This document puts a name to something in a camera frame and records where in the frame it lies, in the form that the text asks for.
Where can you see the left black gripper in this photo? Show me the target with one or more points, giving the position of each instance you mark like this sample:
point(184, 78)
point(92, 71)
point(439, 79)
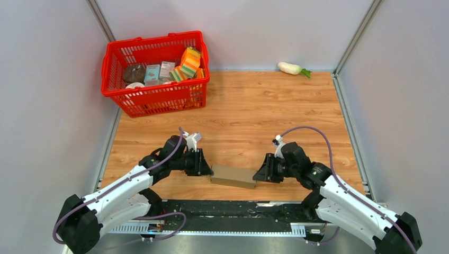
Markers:
point(200, 166)

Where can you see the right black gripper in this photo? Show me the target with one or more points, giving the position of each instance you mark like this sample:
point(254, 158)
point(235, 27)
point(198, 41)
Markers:
point(266, 173)

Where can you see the brown cardboard box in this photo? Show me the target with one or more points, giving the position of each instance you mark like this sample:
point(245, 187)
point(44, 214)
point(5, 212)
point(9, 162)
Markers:
point(233, 177)

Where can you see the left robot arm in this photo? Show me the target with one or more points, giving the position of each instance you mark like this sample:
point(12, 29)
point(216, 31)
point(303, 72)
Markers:
point(119, 196)

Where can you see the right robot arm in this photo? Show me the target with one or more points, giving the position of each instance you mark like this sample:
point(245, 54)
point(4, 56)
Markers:
point(333, 200)

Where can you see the teal small box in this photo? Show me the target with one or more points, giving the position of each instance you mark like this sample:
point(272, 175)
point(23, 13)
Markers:
point(152, 75)

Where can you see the orange green striped box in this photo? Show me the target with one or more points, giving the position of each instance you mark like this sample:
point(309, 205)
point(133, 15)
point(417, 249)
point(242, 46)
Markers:
point(190, 62)

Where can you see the grey pink small box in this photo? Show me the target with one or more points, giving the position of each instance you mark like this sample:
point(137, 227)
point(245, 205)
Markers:
point(165, 68)

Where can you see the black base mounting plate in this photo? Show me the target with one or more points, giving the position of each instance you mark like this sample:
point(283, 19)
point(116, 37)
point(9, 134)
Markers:
point(233, 216)

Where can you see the red plastic shopping basket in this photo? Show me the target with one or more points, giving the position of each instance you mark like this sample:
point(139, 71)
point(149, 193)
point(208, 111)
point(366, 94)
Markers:
point(144, 101)

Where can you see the white toy radish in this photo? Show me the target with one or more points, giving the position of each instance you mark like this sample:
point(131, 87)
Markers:
point(293, 69)

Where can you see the white round tape roll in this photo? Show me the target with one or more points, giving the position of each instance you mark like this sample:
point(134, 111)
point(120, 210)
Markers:
point(135, 85)

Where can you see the brown round toy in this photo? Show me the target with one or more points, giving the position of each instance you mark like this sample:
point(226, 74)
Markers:
point(134, 73)

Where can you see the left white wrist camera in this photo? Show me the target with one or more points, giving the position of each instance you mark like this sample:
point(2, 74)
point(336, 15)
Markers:
point(192, 140)

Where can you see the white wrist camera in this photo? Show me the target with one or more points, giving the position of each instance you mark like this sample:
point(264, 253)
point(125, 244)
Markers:
point(278, 143)
point(192, 140)

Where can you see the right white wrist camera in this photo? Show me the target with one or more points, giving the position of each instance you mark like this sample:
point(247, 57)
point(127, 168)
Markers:
point(278, 143)

